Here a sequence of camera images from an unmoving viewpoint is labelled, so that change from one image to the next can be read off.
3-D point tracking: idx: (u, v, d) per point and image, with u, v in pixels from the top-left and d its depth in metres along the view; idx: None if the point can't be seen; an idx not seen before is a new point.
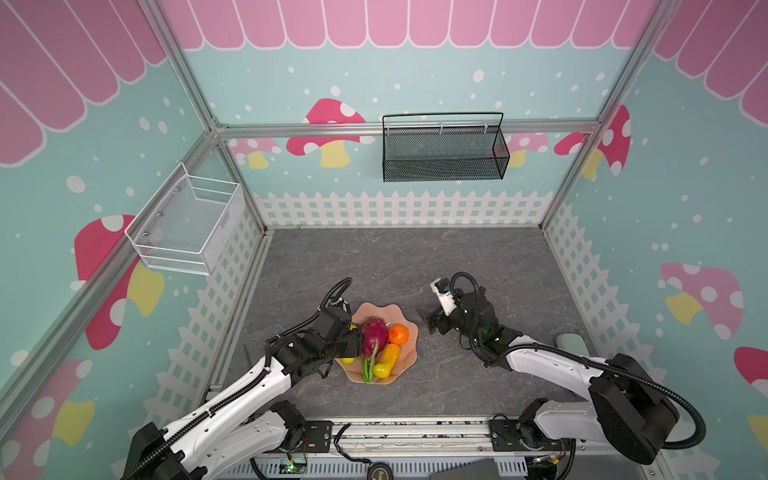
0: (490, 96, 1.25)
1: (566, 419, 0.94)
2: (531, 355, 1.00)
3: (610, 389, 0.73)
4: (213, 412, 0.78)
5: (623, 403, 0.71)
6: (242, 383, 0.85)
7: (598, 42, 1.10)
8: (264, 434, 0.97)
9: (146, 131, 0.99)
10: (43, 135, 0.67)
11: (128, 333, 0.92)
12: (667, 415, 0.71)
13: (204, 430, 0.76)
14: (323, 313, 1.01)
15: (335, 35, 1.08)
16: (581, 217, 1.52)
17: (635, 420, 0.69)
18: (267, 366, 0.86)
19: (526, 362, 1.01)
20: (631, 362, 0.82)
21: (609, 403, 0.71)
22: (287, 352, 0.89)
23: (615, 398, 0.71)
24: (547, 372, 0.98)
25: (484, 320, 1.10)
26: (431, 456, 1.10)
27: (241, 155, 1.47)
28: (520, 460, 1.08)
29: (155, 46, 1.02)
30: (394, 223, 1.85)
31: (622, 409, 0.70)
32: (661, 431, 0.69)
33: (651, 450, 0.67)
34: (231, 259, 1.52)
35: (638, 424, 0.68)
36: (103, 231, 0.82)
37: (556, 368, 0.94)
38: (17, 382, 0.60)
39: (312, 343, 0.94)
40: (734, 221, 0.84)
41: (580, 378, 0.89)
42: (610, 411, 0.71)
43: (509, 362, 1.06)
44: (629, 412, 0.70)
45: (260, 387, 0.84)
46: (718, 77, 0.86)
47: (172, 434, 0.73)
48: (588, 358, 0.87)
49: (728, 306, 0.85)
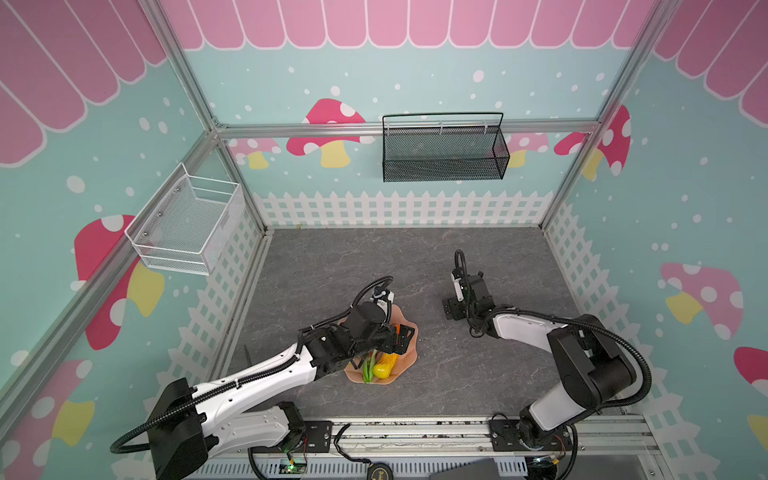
0: (490, 96, 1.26)
1: (549, 398, 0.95)
2: (513, 318, 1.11)
3: (566, 337, 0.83)
4: (240, 383, 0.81)
5: (576, 350, 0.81)
6: (273, 364, 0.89)
7: (598, 42, 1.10)
8: (269, 427, 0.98)
9: (146, 131, 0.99)
10: (43, 135, 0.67)
11: (128, 334, 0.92)
12: (618, 369, 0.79)
13: (228, 400, 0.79)
14: (355, 310, 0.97)
15: (335, 35, 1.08)
16: (581, 217, 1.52)
17: (583, 365, 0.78)
18: (298, 353, 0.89)
19: (508, 325, 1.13)
20: (594, 322, 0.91)
21: (563, 347, 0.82)
22: (318, 346, 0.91)
23: (569, 345, 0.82)
24: (526, 333, 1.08)
25: (475, 294, 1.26)
26: (431, 456, 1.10)
27: (241, 155, 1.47)
28: (520, 460, 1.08)
29: (155, 46, 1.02)
30: (394, 223, 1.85)
31: (572, 354, 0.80)
32: (608, 380, 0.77)
33: (595, 392, 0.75)
34: (231, 259, 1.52)
35: (585, 368, 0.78)
36: (102, 231, 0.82)
37: (530, 326, 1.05)
38: (16, 382, 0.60)
39: (341, 341, 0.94)
40: (735, 221, 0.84)
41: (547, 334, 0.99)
42: (563, 356, 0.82)
43: (495, 326, 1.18)
44: (579, 358, 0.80)
45: (288, 372, 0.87)
46: (719, 77, 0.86)
47: (200, 395, 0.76)
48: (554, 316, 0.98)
49: (728, 306, 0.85)
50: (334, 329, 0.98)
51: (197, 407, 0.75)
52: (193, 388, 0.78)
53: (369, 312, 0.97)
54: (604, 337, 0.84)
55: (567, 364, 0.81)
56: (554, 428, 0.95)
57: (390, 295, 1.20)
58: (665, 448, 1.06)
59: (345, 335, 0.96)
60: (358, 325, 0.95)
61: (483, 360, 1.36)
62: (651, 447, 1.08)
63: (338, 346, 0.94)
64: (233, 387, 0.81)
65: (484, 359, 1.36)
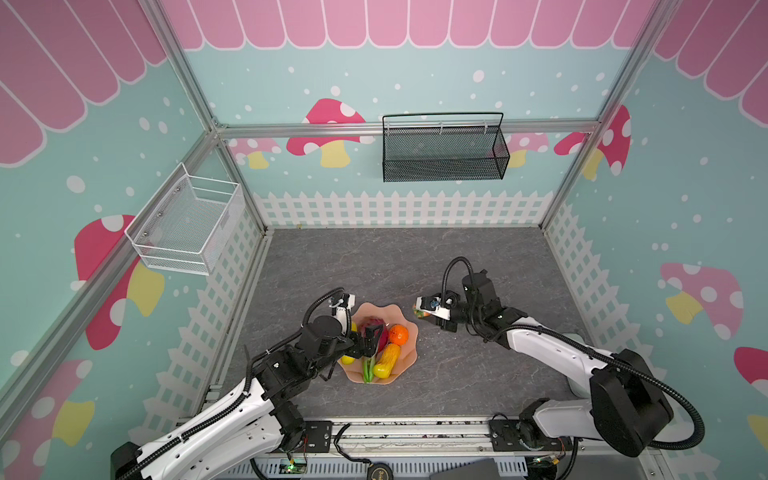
0: (490, 95, 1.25)
1: (563, 414, 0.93)
2: (534, 339, 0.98)
3: (613, 383, 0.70)
4: (185, 437, 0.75)
5: (623, 398, 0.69)
6: (221, 407, 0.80)
7: (598, 42, 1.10)
8: (256, 441, 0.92)
9: (146, 131, 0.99)
10: (43, 135, 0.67)
11: (128, 334, 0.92)
12: (658, 412, 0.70)
13: (175, 456, 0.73)
14: (305, 330, 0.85)
15: (335, 34, 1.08)
16: (581, 217, 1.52)
17: (630, 415, 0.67)
18: (245, 390, 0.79)
19: (529, 344, 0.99)
20: (636, 358, 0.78)
21: (608, 395, 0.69)
22: (271, 374, 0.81)
23: (616, 391, 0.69)
24: (551, 359, 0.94)
25: (482, 297, 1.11)
26: (431, 456, 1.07)
27: (241, 155, 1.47)
28: (520, 460, 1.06)
29: (155, 46, 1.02)
30: (394, 223, 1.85)
31: (620, 403, 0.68)
32: (652, 427, 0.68)
33: (638, 443, 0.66)
34: (231, 259, 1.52)
35: (631, 417, 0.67)
36: (102, 231, 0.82)
37: (558, 354, 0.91)
38: (17, 381, 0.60)
39: (297, 363, 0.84)
40: (734, 221, 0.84)
41: (583, 368, 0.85)
42: (605, 401, 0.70)
43: (509, 341, 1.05)
44: (626, 405, 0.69)
45: (238, 412, 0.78)
46: (718, 77, 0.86)
47: (144, 457, 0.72)
48: (593, 349, 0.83)
49: (728, 306, 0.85)
50: (291, 349, 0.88)
51: (142, 470, 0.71)
52: (139, 450, 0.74)
53: (322, 330, 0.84)
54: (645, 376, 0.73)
55: (608, 409, 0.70)
56: (558, 435, 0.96)
57: (349, 301, 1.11)
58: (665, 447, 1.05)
59: (301, 356, 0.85)
60: (310, 345, 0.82)
61: (483, 360, 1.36)
62: (651, 447, 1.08)
63: (294, 370, 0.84)
64: (178, 442, 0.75)
65: (484, 359, 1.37)
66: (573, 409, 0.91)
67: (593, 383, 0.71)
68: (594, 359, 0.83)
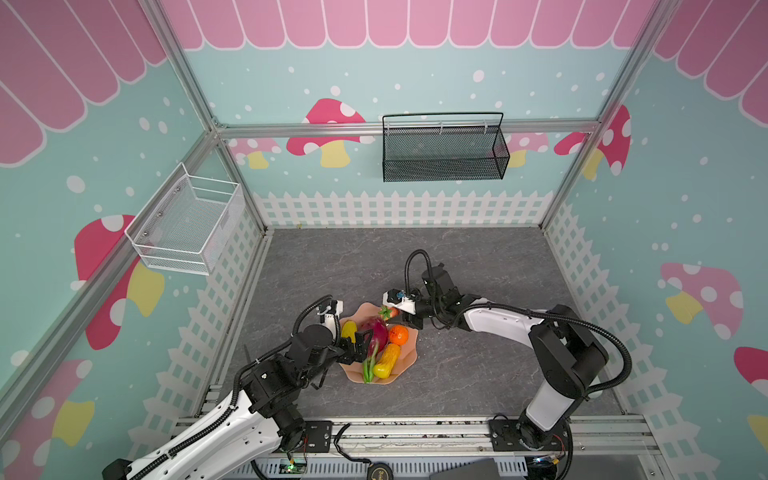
0: (490, 95, 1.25)
1: (540, 397, 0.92)
2: (485, 313, 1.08)
3: (548, 334, 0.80)
4: (171, 454, 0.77)
5: (558, 345, 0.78)
6: (209, 420, 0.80)
7: (599, 42, 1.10)
8: (254, 445, 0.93)
9: (146, 131, 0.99)
10: (43, 135, 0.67)
11: (128, 334, 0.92)
12: (597, 355, 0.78)
13: (164, 473, 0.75)
14: (295, 339, 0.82)
15: (335, 34, 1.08)
16: (581, 217, 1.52)
17: (566, 359, 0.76)
18: (231, 405, 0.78)
19: (482, 319, 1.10)
20: (567, 309, 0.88)
21: (544, 345, 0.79)
22: (259, 386, 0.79)
23: (552, 341, 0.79)
24: (501, 327, 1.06)
25: (441, 288, 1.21)
26: (431, 456, 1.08)
27: (241, 155, 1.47)
28: (520, 460, 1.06)
29: (155, 46, 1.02)
30: (394, 223, 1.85)
31: (556, 350, 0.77)
32: (590, 368, 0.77)
33: (579, 384, 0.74)
34: (231, 259, 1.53)
35: (568, 361, 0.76)
36: (102, 231, 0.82)
37: (505, 321, 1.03)
38: (16, 381, 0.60)
39: (287, 373, 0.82)
40: (734, 221, 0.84)
41: (524, 328, 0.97)
42: (546, 352, 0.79)
43: (467, 320, 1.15)
44: (562, 351, 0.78)
45: (226, 426, 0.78)
46: (718, 77, 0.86)
47: (134, 474, 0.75)
48: (530, 309, 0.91)
49: (728, 306, 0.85)
50: (280, 358, 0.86)
51: None
52: (129, 466, 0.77)
53: (313, 339, 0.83)
54: (579, 325, 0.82)
55: (550, 359, 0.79)
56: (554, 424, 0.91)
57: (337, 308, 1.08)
58: (665, 447, 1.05)
59: (291, 365, 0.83)
60: (299, 354, 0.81)
61: (483, 360, 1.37)
62: (651, 447, 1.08)
63: (283, 380, 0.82)
64: (166, 458, 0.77)
65: (484, 359, 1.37)
66: (541, 388, 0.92)
67: (532, 337, 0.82)
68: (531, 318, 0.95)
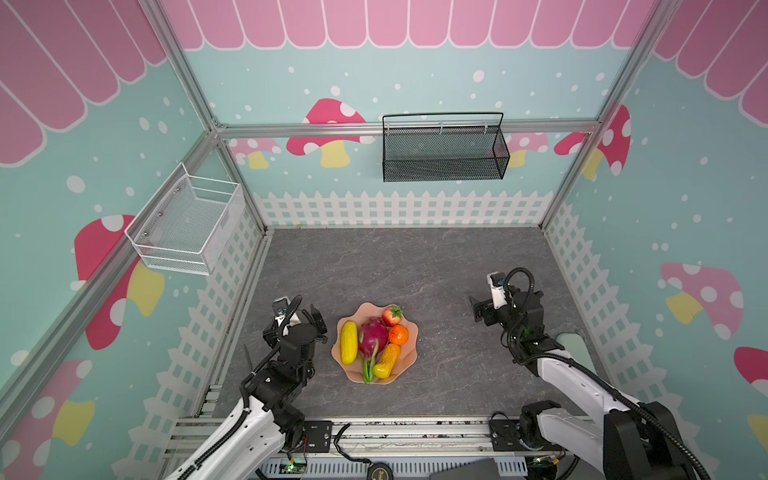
0: (490, 95, 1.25)
1: (568, 432, 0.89)
2: (563, 369, 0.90)
3: (626, 422, 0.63)
4: (199, 463, 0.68)
5: (635, 444, 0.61)
6: (224, 430, 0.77)
7: (598, 42, 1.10)
8: (261, 449, 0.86)
9: (146, 131, 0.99)
10: (43, 136, 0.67)
11: (128, 334, 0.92)
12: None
13: None
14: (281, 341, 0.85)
15: (335, 34, 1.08)
16: (581, 217, 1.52)
17: (637, 461, 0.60)
18: (247, 406, 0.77)
19: (556, 372, 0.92)
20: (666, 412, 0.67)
21: (617, 433, 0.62)
22: (266, 390, 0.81)
23: (628, 434, 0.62)
24: (575, 392, 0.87)
25: (527, 322, 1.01)
26: (430, 456, 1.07)
27: (241, 155, 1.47)
28: (520, 460, 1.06)
29: (155, 46, 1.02)
30: (394, 223, 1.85)
31: (628, 445, 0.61)
32: None
33: None
34: (231, 259, 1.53)
35: (638, 466, 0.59)
36: (102, 231, 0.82)
37: (583, 388, 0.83)
38: (17, 381, 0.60)
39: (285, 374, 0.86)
40: (734, 221, 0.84)
41: (602, 407, 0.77)
42: (616, 442, 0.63)
43: (537, 368, 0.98)
44: (636, 452, 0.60)
45: (244, 428, 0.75)
46: (719, 77, 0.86)
47: None
48: (618, 390, 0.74)
49: (728, 306, 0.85)
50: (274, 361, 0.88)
51: None
52: None
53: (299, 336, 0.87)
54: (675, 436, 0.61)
55: (617, 451, 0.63)
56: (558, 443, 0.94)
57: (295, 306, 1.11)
58: None
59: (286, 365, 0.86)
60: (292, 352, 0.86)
61: (483, 360, 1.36)
62: None
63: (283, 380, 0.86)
64: (194, 470, 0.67)
65: (484, 359, 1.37)
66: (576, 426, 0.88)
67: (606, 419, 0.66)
68: (615, 399, 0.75)
